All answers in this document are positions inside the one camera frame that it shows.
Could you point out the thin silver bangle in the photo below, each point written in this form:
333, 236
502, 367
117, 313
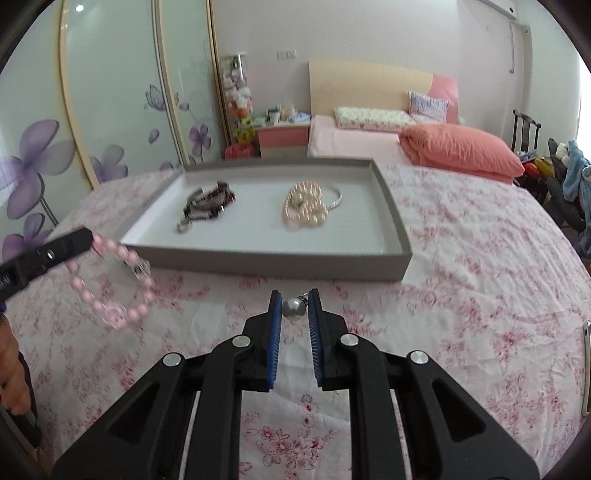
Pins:
337, 198

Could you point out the salmon pink quilt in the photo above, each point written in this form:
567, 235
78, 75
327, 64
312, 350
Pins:
461, 147

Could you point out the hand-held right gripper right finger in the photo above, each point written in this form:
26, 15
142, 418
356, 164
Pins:
316, 341

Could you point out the pink floral bedsheet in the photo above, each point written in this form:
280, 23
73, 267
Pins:
461, 277

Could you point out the silver rimmed flat object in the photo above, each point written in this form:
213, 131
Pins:
587, 369

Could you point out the red bag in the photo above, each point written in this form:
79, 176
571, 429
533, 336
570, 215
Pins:
239, 151

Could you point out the small patterned cushion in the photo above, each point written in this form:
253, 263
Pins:
427, 106

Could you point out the yellow green plush toy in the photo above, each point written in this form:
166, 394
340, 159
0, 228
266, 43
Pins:
244, 129

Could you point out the floral cream pillow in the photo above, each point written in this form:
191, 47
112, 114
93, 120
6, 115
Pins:
369, 117

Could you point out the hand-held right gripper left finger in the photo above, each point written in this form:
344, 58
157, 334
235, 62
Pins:
274, 341

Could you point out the grey cardboard tray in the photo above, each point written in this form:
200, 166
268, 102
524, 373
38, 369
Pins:
277, 265

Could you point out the beige and pink headboard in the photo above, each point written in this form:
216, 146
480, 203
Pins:
360, 83

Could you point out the pearl drop earring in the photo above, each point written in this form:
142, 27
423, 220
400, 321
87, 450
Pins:
292, 309

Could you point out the clear tube of plush toys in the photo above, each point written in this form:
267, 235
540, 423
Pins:
236, 87

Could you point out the white wall socket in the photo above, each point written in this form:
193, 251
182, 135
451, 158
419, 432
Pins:
286, 54

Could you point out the white air conditioner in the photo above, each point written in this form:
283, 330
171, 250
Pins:
496, 7

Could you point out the white cup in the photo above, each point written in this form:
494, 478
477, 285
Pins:
274, 117

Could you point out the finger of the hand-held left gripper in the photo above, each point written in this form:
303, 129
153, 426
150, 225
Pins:
55, 251

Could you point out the dark wooden chair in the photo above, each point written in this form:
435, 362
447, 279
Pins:
524, 131

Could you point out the blue clothing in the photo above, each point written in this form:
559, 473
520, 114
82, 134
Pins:
577, 173

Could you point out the colourful clothes pile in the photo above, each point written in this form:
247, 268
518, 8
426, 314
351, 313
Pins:
535, 168

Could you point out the blue tissue packet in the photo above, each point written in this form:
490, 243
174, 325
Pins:
299, 117

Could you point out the person's left hand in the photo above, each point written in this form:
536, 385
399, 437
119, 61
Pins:
11, 369

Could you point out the pink mattress sheet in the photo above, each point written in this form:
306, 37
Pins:
346, 141

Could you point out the wardrobe with purple flower doors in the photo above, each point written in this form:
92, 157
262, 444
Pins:
92, 115

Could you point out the pink and white nightstand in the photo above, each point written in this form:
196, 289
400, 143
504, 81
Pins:
282, 141

